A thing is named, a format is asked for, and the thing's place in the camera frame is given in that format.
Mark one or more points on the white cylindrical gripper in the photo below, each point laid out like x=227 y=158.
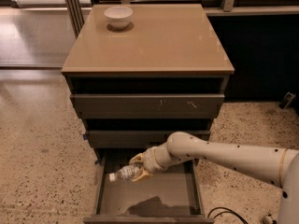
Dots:
x=149 y=162

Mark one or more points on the clear plastic water bottle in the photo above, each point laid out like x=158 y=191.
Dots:
x=128 y=172

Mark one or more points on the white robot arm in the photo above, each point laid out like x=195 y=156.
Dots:
x=276 y=166

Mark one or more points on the open bottom grey drawer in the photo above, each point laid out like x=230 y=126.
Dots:
x=172 y=197

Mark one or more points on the middle grey drawer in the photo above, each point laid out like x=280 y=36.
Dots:
x=126 y=139

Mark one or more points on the top grey drawer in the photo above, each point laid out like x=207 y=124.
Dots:
x=154 y=106

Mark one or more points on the grey drawer cabinet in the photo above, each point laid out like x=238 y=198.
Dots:
x=165 y=49

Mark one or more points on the grey power strip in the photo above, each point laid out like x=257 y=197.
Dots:
x=268 y=219

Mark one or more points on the white ceramic bowl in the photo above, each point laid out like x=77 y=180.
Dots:
x=118 y=17

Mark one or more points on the small grey floor bracket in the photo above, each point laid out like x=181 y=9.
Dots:
x=287 y=100

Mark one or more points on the metal window frame post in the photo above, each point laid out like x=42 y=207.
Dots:
x=75 y=14

